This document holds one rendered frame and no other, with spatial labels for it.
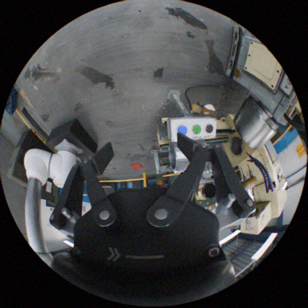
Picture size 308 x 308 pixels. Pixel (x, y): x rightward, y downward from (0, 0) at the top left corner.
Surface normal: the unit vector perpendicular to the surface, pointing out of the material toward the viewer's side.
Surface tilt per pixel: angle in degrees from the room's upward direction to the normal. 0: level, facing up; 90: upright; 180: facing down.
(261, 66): 90
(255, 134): 54
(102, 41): 0
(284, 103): 90
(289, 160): 90
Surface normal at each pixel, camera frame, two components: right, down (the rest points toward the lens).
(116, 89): 0.12, 0.86
